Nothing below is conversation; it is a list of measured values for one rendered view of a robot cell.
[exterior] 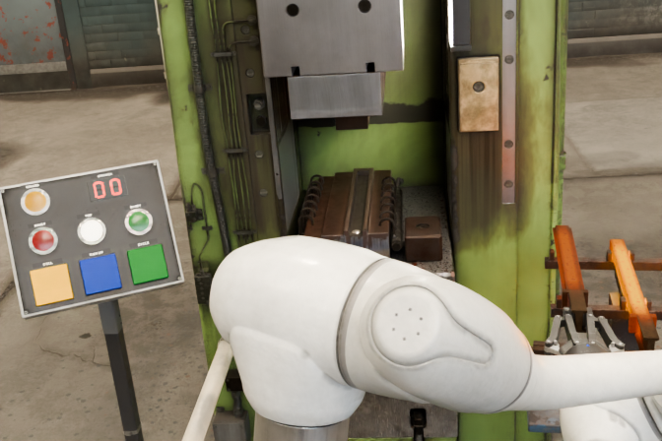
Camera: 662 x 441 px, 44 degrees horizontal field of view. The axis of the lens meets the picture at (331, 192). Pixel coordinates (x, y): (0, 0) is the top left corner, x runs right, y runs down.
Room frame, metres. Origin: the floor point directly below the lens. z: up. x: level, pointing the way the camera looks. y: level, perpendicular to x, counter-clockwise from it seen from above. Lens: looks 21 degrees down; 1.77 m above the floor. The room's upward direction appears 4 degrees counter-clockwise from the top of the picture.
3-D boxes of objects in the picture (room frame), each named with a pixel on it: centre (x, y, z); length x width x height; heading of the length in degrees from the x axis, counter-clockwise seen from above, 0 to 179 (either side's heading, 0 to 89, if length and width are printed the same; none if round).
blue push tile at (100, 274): (1.59, 0.50, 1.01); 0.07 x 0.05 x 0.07; 109
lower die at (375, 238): (1.94, -0.05, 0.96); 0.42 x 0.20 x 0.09; 174
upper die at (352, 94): (1.94, -0.05, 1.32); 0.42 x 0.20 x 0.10; 174
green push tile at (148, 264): (1.62, 0.41, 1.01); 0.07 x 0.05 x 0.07; 109
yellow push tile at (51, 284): (1.56, 0.60, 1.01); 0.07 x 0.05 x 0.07; 109
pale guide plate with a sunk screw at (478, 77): (1.83, -0.35, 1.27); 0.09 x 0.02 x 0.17; 84
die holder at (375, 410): (1.94, -0.10, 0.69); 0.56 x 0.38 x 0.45; 174
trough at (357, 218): (1.94, -0.07, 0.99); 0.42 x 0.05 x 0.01; 174
